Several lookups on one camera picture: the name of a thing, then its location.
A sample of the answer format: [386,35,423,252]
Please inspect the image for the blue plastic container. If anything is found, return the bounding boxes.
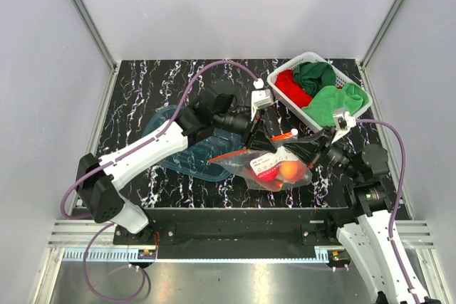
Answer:
[142,105,240,184]

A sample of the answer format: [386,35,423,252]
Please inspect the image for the orange fake fruit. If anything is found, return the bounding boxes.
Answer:
[279,161,301,182]

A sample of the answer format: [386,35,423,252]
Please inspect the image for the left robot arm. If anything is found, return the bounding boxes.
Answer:
[76,90,276,244]

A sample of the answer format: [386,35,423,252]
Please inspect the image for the dark green cloth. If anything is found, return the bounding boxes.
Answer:
[292,62,336,97]

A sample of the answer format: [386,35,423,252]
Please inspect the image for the red fake apple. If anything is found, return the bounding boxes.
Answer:
[252,165,279,182]

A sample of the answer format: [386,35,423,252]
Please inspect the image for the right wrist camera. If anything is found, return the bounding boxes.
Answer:
[332,108,356,143]

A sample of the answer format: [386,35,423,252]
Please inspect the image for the white plastic basket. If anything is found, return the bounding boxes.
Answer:
[267,52,373,132]

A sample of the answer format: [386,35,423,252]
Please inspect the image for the aluminium frame rail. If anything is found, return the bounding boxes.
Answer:
[71,0,117,71]

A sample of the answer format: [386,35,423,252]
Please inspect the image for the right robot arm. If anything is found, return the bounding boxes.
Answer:
[284,128,437,303]

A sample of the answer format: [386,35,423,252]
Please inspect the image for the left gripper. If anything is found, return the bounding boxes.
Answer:
[213,105,278,153]

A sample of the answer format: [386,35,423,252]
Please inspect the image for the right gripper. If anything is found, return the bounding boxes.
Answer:
[282,125,361,180]

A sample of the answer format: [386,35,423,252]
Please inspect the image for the white cable duct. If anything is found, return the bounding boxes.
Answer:
[63,248,157,263]

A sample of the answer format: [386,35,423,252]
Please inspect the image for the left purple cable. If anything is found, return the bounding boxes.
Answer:
[59,60,264,300]

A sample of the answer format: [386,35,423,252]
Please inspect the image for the red cloth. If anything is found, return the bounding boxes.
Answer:
[275,70,313,108]

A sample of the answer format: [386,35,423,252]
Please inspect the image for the light green cloth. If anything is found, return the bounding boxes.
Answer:
[302,83,368,127]

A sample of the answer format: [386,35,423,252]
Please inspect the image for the clear zip top bag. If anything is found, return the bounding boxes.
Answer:
[207,128,313,192]

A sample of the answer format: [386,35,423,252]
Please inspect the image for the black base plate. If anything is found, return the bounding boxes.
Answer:
[113,208,356,260]

